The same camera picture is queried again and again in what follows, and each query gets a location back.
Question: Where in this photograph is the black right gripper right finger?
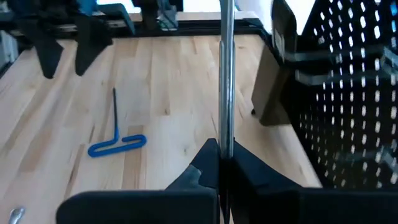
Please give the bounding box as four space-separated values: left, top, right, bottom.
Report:
228 140 398 224

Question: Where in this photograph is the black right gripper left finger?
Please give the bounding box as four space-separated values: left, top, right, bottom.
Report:
55 139 222 224

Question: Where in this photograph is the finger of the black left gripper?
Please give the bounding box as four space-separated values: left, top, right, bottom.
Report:
18 21 65 78
75 17 114 77

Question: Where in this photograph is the small chrome combination wrench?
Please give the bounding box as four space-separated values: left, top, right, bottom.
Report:
7 207 26 224

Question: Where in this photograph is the large chrome combination wrench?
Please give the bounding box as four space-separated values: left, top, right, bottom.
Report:
218 0 236 160

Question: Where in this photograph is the black metal pegboard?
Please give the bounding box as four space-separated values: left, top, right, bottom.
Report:
278 0 398 190

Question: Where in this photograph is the metal pegboard hook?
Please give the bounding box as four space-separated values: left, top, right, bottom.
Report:
284 46 386 68
294 68 398 87

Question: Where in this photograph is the blue T-handle hex key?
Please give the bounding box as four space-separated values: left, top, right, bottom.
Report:
87 87 147 158

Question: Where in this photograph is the black frame clamp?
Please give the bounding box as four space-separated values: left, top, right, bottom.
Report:
157 4 178 31

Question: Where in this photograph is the black aluminium table frame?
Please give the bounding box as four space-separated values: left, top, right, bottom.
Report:
0 18 268 40

